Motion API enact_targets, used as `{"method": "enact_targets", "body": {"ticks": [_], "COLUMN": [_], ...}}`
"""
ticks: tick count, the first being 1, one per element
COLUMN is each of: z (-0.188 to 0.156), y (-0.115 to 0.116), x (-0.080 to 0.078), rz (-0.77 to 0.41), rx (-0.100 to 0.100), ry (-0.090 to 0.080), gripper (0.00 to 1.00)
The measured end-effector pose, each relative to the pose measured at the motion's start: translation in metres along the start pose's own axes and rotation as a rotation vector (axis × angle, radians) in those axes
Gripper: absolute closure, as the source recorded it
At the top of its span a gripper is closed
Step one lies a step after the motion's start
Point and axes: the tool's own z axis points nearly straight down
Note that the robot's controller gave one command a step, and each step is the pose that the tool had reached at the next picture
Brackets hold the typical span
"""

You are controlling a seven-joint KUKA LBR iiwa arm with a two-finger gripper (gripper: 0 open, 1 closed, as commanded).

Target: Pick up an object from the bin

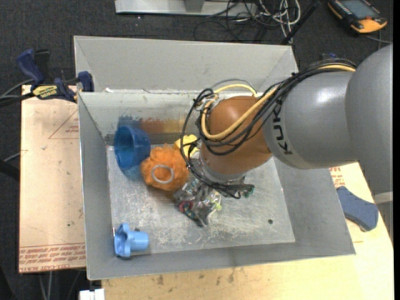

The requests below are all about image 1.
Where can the grey metal bin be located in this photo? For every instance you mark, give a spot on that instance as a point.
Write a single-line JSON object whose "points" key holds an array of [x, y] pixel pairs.
{"points": [[175, 64]]}

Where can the dark blue plastic cup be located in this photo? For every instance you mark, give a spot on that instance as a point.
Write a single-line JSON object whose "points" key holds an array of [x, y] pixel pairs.
{"points": [[129, 145]]}

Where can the brown cardboard board, red print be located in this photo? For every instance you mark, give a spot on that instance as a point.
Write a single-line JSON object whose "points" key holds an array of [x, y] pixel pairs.
{"points": [[50, 180]]}

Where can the light blue plastic toy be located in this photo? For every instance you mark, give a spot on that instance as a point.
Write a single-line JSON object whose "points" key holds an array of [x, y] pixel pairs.
{"points": [[132, 240]]}

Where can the clear plastic packet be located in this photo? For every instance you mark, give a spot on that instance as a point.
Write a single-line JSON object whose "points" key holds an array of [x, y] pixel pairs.
{"points": [[197, 206]]}

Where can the yellow toy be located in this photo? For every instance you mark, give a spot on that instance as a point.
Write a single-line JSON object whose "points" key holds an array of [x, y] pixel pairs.
{"points": [[184, 142]]}

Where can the orange mesh bath sponge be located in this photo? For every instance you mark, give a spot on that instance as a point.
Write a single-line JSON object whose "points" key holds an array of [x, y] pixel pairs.
{"points": [[164, 156]]}

